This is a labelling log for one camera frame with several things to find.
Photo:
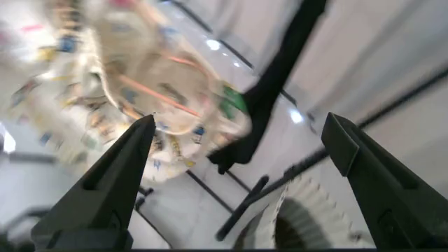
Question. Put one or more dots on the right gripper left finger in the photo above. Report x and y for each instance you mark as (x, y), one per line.
(94, 203)

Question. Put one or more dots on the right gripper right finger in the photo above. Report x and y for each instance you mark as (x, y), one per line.
(402, 199)

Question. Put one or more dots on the pink clothes hanger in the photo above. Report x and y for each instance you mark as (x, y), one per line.
(157, 94)

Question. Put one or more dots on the cream printed garment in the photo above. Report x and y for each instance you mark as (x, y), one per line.
(105, 52)

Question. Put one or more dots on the black garment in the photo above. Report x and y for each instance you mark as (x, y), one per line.
(280, 70)

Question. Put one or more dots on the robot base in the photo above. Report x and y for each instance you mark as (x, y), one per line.
(21, 224)

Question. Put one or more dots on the white laundry basket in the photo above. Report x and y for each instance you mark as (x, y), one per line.
(315, 206)

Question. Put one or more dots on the black clothes rack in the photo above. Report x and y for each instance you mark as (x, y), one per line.
(245, 201)

